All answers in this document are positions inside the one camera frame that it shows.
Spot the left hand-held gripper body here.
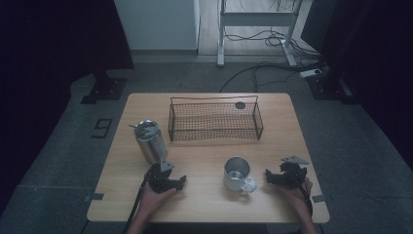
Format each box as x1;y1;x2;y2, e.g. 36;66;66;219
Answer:
147;158;178;194

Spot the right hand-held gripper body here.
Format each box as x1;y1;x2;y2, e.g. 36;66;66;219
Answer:
281;155;310;190

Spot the metal mug with handle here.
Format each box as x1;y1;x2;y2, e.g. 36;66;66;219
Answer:
223;156;258;194

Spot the steel tumbler with lid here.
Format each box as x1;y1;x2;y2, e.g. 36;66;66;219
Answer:
129;119;169;165

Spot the black wire mesh basket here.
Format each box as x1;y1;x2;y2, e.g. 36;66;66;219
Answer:
168;95;265;142

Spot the person's right hand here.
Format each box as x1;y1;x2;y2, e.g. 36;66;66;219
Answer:
280;176;315;216

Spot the person's left hand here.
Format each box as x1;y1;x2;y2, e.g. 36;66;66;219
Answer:
139;183;178;219

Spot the black stand base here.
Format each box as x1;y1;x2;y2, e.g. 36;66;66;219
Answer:
306;72;357;105
80;69;128;105

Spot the white power strip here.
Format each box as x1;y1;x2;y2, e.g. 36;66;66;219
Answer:
299;67;324;79

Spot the dark curtain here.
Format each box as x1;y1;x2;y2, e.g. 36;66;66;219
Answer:
0;0;134;209
301;0;413;164

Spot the white cabinet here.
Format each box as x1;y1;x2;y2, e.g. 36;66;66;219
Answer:
114;0;201;52

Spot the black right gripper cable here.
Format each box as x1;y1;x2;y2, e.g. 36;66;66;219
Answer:
290;170;315;217

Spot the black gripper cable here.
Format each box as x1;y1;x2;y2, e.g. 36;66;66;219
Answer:
123;164;158;234
290;170;315;217

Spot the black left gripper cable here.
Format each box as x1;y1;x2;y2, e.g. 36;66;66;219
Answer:
123;164;158;234

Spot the long black floor cable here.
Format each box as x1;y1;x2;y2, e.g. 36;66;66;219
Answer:
218;60;325;94

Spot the tangle of floor cables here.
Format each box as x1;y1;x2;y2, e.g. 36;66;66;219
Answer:
223;28;321;60

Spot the white desk frame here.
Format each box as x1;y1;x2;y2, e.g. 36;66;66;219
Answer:
216;0;305;68

